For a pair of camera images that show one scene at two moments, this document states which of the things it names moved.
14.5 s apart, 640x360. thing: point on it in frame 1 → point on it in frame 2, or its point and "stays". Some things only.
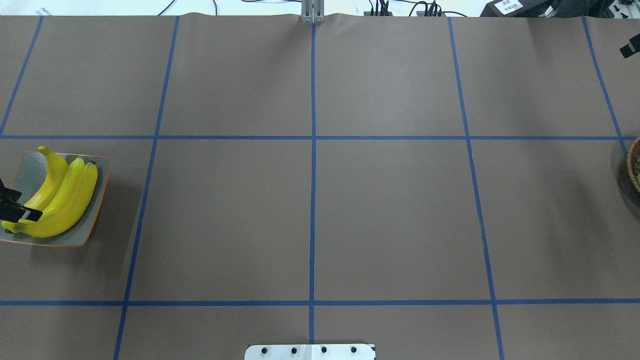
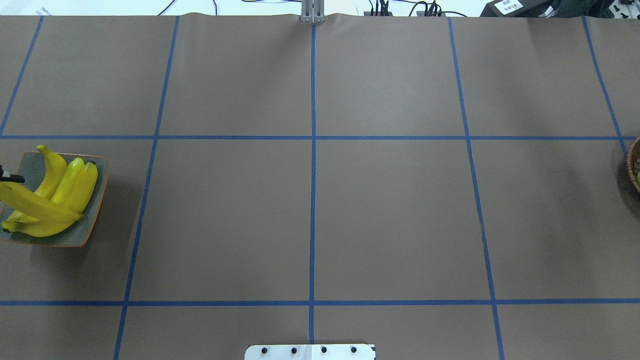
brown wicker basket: [633, 163] stays
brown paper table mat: [445, 188] stays
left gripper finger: [11, 210] → [13, 177]
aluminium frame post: [313, 11] stays
